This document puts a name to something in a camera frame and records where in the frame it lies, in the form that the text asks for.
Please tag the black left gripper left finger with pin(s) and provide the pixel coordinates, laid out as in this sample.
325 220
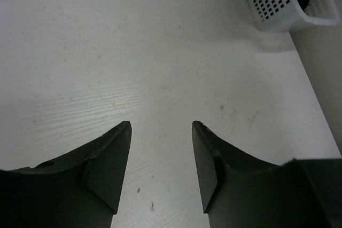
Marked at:
81 188

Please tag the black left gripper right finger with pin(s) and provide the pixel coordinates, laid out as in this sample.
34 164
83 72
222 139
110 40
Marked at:
239 190

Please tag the white plastic laundry basket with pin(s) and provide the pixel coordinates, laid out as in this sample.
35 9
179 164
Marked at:
287 15

